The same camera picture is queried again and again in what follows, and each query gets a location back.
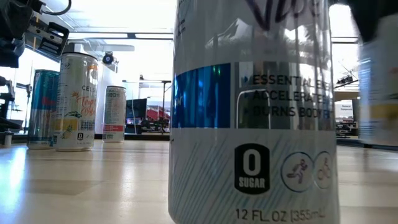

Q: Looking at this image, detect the black equipment stand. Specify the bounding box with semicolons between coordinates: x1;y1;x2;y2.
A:
0;76;34;133

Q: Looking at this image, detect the Celsius Peach Vibe can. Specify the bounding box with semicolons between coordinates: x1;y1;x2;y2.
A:
102;85;127;144

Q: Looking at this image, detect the red machine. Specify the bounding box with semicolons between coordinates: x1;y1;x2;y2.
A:
146;105;171;124

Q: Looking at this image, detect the blue band Celsius can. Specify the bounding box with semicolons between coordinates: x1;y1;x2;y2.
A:
167;0;341;224

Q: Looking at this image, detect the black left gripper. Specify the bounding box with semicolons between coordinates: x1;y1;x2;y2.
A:
24;17;71;62

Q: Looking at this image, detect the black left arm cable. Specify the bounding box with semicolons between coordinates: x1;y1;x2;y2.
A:
40;0;73;16

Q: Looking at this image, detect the black computer monitor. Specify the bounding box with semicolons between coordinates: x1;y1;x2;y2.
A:
126;98;147;119

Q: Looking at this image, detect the blue silver Red Bull can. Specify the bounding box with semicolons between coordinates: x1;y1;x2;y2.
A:
27;68;60;150

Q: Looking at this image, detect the white Celsius can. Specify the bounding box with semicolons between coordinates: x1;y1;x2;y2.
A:
357;14;398;147

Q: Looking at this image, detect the black aluminium table frame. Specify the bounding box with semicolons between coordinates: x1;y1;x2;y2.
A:
0;132;398;152

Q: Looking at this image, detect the white wall sign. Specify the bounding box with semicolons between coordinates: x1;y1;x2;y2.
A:
335;101;358;118

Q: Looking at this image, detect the Celsius Tropical Vibe can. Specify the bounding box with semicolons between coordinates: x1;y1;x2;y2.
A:
52;52;100;152

